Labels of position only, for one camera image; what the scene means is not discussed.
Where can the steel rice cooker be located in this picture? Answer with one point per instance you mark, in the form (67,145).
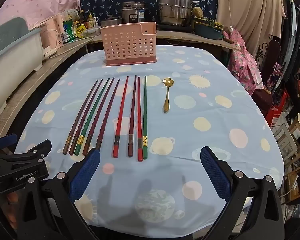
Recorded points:
(134,12)

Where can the light blue planet tablecloth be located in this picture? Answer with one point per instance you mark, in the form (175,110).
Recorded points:
(190,130)

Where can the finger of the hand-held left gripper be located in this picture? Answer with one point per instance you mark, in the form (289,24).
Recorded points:
(37,150)
(6,140)

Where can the row of hanging clothes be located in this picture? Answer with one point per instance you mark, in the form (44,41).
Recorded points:
(295,42)

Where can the small pot with glass lid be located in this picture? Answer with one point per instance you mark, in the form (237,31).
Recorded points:
(111,21)

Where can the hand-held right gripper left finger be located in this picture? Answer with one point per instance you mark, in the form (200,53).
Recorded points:
(86,172)

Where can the dark brown chopstick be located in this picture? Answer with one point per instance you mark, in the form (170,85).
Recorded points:
(131,147)

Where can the green chopstick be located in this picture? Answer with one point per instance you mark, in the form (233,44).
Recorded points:
(145,150)
(79,147)

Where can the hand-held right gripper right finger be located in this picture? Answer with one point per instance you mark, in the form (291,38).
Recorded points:
(215,172)

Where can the beige curtain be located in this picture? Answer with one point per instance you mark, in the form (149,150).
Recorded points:
(247,10)

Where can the navy leaf print cloth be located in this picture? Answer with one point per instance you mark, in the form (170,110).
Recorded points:
(102,2)

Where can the dark metal chair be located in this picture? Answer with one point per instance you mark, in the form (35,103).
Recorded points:
(272,55)

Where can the pink floral garment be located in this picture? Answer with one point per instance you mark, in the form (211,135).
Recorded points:
(242,60)

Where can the wooden side counter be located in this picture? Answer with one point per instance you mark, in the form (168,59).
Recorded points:
(40,80)

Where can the yellow seasoning packet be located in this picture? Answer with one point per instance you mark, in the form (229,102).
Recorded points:
(80,30)

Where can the stacked blue basins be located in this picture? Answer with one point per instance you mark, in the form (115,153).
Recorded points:
(207,30)

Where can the stack of framed pictures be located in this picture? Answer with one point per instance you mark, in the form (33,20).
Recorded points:
(290,140)

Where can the dark sauce bottle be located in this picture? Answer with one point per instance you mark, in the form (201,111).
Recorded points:
(82,17)

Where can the pink perforated utensil holder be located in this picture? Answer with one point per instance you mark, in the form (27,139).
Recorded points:
(128,43)

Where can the grey kitchen counter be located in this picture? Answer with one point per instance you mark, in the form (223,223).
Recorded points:
(190,36)

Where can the gold flower spoon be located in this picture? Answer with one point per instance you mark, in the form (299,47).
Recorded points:
(166,106)

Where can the white paper carton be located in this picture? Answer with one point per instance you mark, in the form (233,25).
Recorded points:
(68,14)

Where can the steel steamer pot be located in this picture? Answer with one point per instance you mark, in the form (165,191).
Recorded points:
(175,6)

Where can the dark red chopstick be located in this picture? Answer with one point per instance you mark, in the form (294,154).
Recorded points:
(87,147)
(100,143)

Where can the clear food container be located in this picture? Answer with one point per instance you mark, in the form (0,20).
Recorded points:
(92,31)

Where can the red cardboard box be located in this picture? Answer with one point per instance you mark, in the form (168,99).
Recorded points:
(277,110)

